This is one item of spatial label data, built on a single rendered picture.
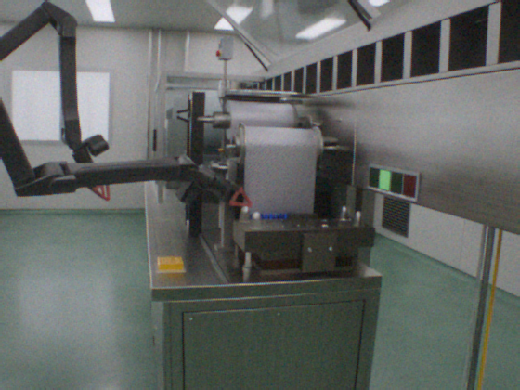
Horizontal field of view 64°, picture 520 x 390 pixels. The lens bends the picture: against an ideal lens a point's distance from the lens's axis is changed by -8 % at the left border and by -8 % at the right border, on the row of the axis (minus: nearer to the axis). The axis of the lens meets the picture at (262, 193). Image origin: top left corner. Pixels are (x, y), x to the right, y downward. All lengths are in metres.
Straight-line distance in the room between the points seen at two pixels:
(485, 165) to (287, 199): 0.71
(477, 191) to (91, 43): 6.52
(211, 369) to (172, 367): 0.11
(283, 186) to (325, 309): 0.41
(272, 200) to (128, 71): 5.70
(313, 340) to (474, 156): 0.70
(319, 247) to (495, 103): 0.63
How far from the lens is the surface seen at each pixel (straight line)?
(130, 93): 6.94
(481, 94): 0.96
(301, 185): 1.45
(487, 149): 0.94
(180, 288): 1.17
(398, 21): 1.26
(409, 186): 1.14
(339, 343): 1.37
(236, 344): 1.26
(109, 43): 7.05
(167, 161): 1.29
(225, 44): 1.99
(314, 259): 1.28
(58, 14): 1.61
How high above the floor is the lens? 1.30
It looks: 8 degrees down
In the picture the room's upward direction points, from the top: 2 degrees clockwise
